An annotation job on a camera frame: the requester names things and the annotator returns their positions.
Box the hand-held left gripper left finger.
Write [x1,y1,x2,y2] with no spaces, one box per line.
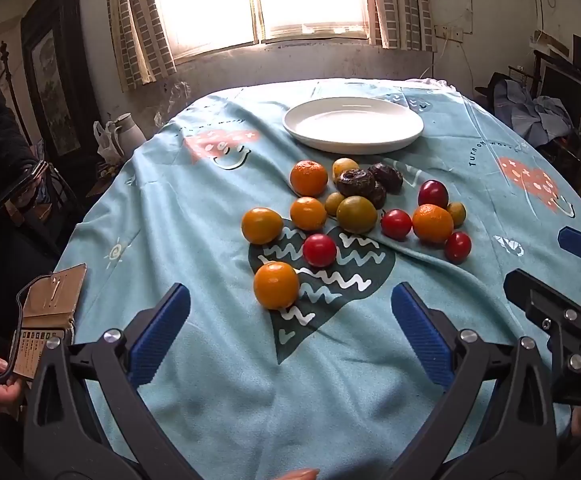
[23,282,194,480]

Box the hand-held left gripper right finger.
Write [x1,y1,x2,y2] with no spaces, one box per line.
[391,282,560,480]

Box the bumpy orange tangerine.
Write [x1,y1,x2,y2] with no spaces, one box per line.
[290,160,329,198]
[412,204,454,244]

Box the red cherry tomato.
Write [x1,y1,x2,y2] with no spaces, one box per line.
[303,233,337,268]
[381,209,413,240]
[444,231,472,264]

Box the smooth orange citrus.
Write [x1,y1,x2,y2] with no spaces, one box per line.
[253,261,300,310]
[290,196,328,231]

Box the yellow green round fruit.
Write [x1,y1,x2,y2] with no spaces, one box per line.
[336,195,378,234]

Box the dark red plum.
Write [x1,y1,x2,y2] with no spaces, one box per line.
[417,180,449,209]

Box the dark brown wrinkled fruit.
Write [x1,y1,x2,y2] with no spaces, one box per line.
[367,162,404,194]
[365,182,387,210]
[335,169,377,198]

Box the white round plate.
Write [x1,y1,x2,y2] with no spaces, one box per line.
[283,96,425,155]

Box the light blue printed tablecloth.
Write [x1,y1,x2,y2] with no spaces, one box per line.
[53,77,581,480]

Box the brown phone wallet case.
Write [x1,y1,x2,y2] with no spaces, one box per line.
[13,262,87,381]

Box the yellow orange citrus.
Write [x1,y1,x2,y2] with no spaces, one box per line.
[241,207,284,245]

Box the pile of blue clothes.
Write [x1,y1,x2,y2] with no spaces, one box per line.
[493,77,576,148]

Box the black monitor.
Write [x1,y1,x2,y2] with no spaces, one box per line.
[537,60,581,116]

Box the black hat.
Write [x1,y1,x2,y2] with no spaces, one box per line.
[474,72,511,98]

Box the white plastic bag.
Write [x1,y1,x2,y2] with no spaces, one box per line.
[93,120,121,166]

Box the white jug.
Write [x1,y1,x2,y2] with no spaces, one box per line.
[110,112,147,158]

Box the white under cloth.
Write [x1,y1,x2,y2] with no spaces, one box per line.
[405,77,458,92]

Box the dark framed picture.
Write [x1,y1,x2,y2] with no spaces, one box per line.
[20,0,98,171]

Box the brick pattern curtain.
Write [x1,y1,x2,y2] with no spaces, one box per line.
[363,0,436,53]
[105,0,177,92]

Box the bright window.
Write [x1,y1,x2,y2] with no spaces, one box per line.
[145,0,371,61]

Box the black cable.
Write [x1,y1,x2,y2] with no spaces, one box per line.
[0,272,54,391]

